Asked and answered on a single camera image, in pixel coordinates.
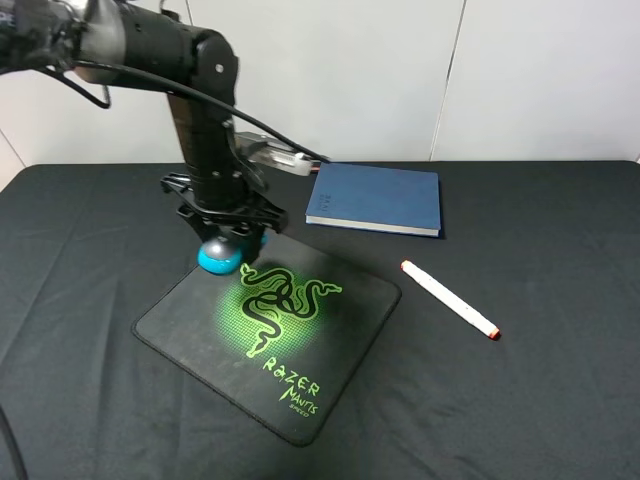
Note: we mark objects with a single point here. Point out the blue grey computer mouse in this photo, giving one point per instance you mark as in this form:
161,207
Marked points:
219,257

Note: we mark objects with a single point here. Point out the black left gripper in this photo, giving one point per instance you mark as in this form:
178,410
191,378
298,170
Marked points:
231,197

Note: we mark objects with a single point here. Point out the black green Razer mousepad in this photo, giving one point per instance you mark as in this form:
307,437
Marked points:
280,338

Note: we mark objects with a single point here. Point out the black tablecloth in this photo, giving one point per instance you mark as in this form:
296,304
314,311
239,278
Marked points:
548,252

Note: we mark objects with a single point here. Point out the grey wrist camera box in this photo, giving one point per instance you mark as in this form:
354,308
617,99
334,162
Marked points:
262,149

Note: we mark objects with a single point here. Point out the white marker pen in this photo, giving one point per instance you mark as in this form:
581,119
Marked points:
451,300

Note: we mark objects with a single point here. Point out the blue notebook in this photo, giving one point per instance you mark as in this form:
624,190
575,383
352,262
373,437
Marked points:
376,199

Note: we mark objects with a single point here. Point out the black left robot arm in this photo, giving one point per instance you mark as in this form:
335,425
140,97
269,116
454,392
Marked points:
119,44

